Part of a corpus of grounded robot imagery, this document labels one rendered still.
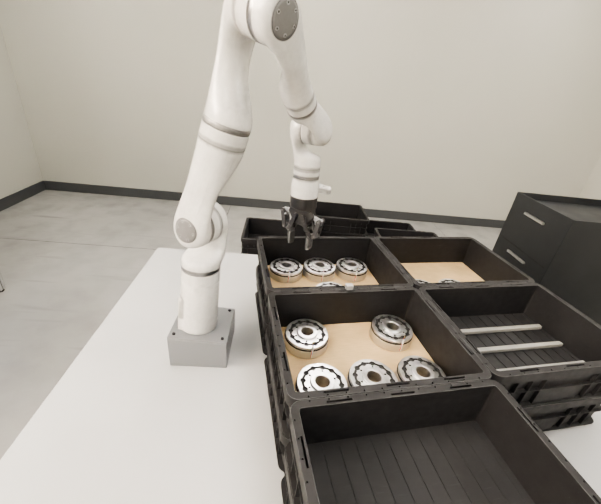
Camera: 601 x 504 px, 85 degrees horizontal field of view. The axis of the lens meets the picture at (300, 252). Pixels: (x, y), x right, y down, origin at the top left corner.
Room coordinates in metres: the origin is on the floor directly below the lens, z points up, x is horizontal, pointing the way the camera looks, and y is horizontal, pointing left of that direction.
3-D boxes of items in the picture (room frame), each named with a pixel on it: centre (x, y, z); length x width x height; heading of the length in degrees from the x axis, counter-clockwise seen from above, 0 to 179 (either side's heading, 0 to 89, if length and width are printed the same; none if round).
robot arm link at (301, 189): (0.87, 0.00, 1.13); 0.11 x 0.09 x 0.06; 148
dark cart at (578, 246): (1.82, -1.60, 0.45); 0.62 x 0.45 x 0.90; 95
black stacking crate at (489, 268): (0.93, -0.48, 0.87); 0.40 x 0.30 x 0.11; 105
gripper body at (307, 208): (0.86, 0.01, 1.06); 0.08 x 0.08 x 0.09
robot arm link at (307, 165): (0.86, 0.02, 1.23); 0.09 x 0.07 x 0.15; 68
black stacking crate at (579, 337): (0.64, -0.55, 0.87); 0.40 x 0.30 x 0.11; 105
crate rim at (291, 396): (0.54, -0.16, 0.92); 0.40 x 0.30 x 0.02; 105
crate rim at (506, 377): (0.64, -0.55, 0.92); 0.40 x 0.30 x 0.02; 105
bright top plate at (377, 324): (0.64, -0.25, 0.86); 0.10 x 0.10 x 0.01
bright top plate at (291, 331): (0.59, -0.04, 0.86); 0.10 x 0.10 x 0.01
